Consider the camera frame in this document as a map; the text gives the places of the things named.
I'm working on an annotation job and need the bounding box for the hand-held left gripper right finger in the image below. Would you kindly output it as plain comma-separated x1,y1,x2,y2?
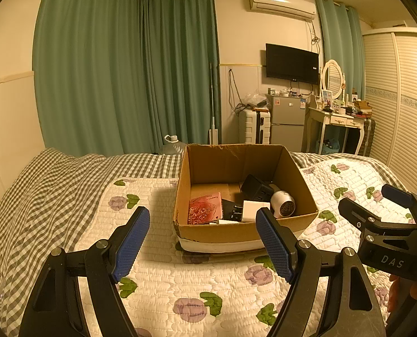
256,207,388,337

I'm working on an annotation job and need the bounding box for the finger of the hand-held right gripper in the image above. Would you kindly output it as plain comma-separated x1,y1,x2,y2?
381,183,417,209
338,198,382,240

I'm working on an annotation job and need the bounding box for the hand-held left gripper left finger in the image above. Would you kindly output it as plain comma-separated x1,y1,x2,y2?
19,206,151,337

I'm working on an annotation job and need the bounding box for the white rectangular block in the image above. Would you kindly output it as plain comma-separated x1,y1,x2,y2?
243,200,270,222

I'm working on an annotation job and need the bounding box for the white hair dryer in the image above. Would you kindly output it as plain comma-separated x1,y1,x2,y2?
270,183,297,219

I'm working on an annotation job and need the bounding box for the brown cardboard box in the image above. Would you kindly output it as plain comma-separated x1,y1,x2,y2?
173,143,318,253

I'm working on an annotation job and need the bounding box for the black plug adapter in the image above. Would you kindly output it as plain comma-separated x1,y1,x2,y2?
222,198,245,222

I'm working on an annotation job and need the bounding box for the pink patterned phone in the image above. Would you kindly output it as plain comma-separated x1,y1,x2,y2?
188,191,224,226

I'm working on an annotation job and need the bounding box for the person's right hand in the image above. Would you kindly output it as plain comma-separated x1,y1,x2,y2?
387,275,417,309

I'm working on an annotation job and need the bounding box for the floral quilted bed cover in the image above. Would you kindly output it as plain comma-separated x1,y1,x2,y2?
63,158,417,337

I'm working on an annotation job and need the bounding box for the dark suitcase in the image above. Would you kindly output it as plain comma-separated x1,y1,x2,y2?
342,117,375,157

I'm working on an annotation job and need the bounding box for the blue basket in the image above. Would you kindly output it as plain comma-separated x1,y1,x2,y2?
316,140,339,155

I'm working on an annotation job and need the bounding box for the white louvred wardrobe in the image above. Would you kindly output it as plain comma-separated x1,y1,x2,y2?
361,26,417,193

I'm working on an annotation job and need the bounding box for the small open cardboard box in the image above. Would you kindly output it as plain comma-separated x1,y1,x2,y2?
354,101,373,117

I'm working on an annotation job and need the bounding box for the white dressing table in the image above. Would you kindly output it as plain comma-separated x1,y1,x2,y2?
301,107,367,155

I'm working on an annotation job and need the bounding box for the clear water jug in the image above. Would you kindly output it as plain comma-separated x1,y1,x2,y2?
157,134,188,156

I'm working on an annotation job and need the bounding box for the grey small fridge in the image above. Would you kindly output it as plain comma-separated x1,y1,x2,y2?
266,93,307,144

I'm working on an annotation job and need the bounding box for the white suitcase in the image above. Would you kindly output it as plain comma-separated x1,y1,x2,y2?
238,108,272,144

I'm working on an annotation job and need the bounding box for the white oval vanity mirror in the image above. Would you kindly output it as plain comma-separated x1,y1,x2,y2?
321,60,346,99

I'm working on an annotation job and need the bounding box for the white flat mop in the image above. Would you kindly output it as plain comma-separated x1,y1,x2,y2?
208,61,220,145

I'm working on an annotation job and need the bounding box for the clear plastic bag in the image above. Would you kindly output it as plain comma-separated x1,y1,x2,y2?
243,92,268,108

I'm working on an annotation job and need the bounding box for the narrow teal curtain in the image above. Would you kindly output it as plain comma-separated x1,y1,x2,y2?
314,0,367,101

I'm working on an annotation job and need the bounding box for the white air conditioner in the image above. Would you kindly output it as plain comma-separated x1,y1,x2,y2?
248,0,316,21

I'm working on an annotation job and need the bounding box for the dark wall cable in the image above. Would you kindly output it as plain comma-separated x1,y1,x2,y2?
227,69,243,113

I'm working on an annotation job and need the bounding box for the black wall television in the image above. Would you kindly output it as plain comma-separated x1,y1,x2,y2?
265,43,319,85

